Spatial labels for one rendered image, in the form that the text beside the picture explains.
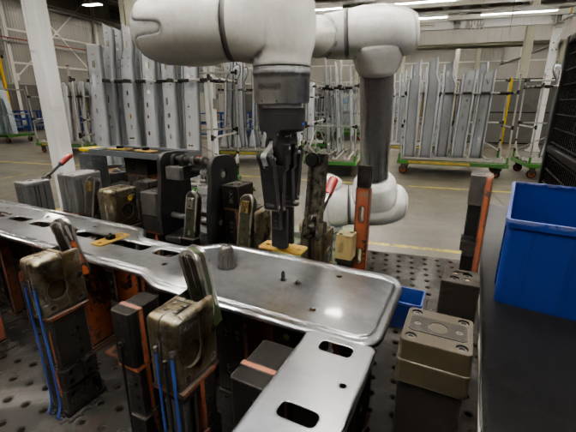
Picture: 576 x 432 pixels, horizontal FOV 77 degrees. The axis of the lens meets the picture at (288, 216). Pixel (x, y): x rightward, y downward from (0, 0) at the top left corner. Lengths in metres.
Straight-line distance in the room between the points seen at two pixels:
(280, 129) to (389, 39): 0.59
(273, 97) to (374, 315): 0.37
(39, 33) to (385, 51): 3.98
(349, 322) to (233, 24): 0.46
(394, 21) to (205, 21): 0.62
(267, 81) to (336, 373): 0.41
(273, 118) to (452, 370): 0.41
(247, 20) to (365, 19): 0.57
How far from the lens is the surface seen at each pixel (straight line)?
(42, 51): 4.67
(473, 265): 0.74
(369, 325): 0.58
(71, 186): 1.26
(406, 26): 1.11
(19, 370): 1.15
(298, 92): 0.57
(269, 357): 0.54
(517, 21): 12.55
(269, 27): 0.57
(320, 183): 0.75
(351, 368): 0.50
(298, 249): 0.65
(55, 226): 0.82
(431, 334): 0.47
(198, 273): 0.54
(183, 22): 0.61
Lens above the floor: 1.31
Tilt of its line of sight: 17 degrees down
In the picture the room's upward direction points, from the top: straight up
